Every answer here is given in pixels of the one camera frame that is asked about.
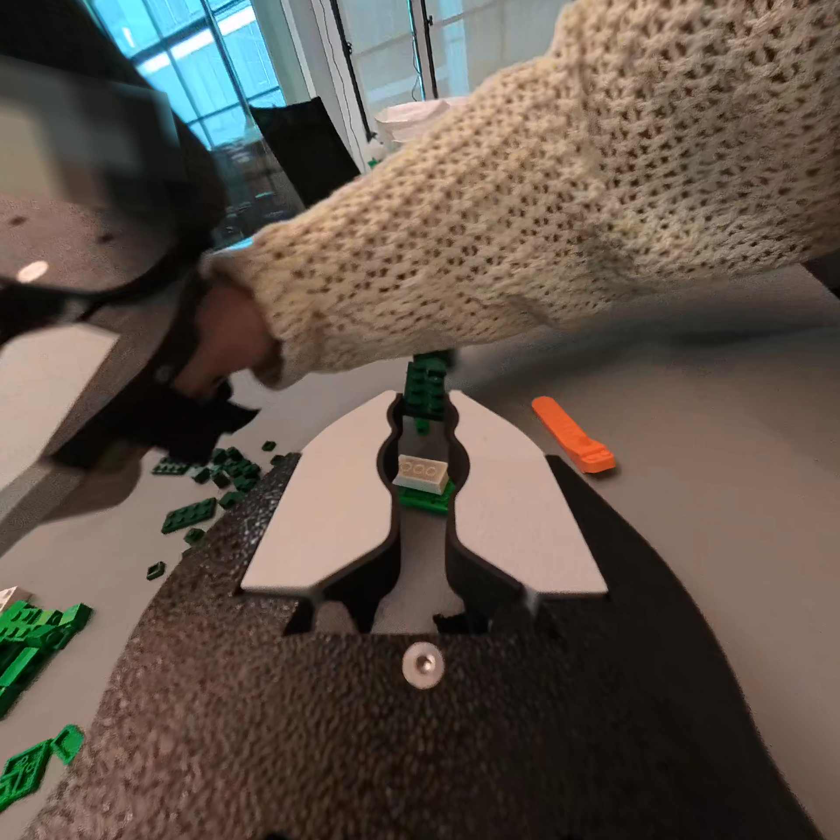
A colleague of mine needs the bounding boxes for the scattered dark green lego pieces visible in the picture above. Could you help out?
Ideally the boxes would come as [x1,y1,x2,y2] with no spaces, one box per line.
[143,445,284,582]

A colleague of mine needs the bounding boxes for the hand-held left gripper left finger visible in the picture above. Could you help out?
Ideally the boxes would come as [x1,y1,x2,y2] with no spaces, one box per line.
[241,389,403,605]

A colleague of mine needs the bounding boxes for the person's right forearm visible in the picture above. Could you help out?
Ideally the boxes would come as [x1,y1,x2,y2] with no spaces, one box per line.
[210,0,840,391]

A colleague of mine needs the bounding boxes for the pile of bright green lego pieces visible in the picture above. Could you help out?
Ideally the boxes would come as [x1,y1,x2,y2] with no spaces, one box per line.
[0,596,97,809]

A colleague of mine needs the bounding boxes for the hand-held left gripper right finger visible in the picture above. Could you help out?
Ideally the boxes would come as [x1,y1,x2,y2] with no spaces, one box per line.
[443,389,609,607]

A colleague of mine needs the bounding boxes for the orange brick separator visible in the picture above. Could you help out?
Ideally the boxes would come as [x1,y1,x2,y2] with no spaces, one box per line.
[531,395,619,477]

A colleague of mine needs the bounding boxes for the green lego base, tan brick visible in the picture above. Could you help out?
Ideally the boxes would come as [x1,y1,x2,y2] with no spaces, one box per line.
[393,452,459,514]

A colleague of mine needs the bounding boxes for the dark green lego brick stack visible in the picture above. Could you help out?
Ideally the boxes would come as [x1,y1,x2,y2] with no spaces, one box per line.
[399,351,455,435]

